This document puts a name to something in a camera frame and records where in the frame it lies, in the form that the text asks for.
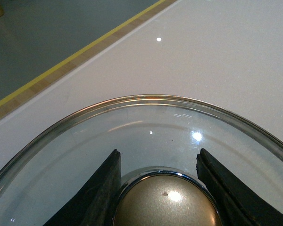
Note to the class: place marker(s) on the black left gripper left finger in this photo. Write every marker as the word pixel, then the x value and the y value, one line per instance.
pixel 91 203

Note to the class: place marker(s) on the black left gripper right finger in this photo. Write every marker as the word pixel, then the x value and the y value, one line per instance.
pixel 237 204

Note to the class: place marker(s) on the glass pot lid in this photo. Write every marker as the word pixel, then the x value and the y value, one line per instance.
pixel 158 138

